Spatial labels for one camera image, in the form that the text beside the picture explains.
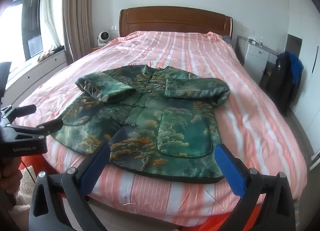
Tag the person's left hand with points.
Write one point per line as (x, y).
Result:
(11, 173)

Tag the white dresser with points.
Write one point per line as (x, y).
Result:
(253, 58)

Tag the blue garment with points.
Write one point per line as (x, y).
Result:
(296, 67)

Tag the green printed padded jacket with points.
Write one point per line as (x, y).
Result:
(150, 121)

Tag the brown curtain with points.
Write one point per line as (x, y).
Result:
(77, 21)

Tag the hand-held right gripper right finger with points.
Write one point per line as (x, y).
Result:
(230, 171)

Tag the wooden headboard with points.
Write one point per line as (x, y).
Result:
(175, 21)

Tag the dark jacket on chair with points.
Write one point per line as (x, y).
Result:
(280, 83)

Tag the white fluffy rug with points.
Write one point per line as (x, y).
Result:
(25, 188)

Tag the grey pillow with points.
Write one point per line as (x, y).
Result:
(227, 39)

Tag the white window seat cabinet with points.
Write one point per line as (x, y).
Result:
(37, 71)

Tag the grey leaning panel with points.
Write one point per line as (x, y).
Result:
(241, 48)

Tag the white sheer curtain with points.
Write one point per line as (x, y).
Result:
(48, 21)

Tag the wooden nightstand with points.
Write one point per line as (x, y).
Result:
(96, 48)

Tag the white wardrobe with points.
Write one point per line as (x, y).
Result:
(305, 21)

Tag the window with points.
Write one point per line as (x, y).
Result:
(31, 21)

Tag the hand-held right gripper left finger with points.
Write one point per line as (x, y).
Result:
(96, 163)

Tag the white round fan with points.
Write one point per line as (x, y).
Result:
(103, 38)

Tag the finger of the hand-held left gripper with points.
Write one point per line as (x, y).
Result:
(51, 126)
(23, 110)

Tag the patterned seat cushion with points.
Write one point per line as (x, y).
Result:
(45, 56)

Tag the pink striped bed blanket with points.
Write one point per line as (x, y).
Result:
(190, 53)

